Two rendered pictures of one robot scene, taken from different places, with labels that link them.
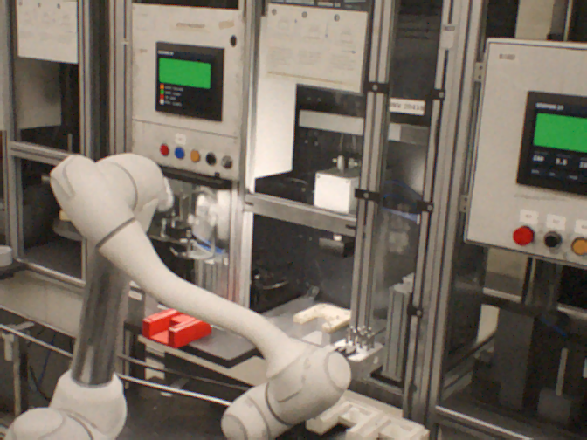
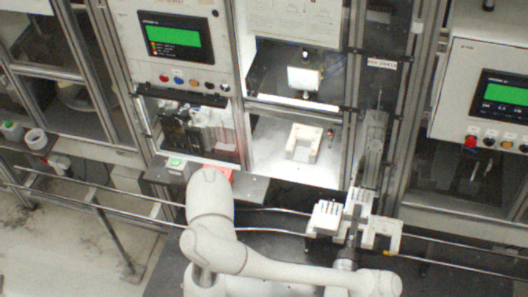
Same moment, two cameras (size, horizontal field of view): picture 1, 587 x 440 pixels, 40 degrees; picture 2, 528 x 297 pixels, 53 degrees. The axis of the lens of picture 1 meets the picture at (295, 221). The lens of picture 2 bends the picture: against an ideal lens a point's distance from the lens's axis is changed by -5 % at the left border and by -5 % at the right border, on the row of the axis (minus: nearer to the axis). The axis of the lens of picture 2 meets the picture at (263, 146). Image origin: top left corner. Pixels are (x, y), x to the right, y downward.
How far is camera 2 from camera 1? 1.34 m
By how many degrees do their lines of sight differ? 38
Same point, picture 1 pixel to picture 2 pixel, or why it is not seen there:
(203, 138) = (199, 72)
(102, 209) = (231, 262)
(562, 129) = (505, 93)
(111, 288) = not seen: hidden behind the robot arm
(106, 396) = (221, 286)
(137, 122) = (132, 60)
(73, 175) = (203, 252)
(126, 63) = (107, 20)
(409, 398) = (383, 199)
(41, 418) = not seen: outside the picture
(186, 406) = not seen: hidden behind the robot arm
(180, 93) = (172, 49)
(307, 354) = (377, 284)
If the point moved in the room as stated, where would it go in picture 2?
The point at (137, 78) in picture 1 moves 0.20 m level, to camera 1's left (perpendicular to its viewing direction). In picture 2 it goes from (122, 32) to (67, 48)
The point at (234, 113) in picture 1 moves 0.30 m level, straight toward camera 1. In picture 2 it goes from (225, 59) to (261, 119)
